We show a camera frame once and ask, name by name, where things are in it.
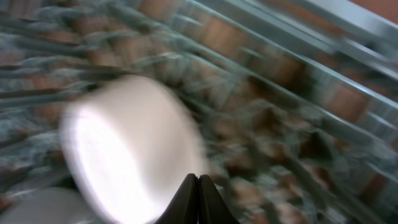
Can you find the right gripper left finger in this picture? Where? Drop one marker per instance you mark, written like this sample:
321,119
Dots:
183,208

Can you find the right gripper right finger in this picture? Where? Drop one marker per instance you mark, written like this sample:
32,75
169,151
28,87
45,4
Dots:
212,208

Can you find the pink bowl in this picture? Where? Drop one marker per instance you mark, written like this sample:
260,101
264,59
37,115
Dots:
129,145

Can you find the grey dishwasher rack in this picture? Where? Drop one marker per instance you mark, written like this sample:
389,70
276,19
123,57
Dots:
296,101

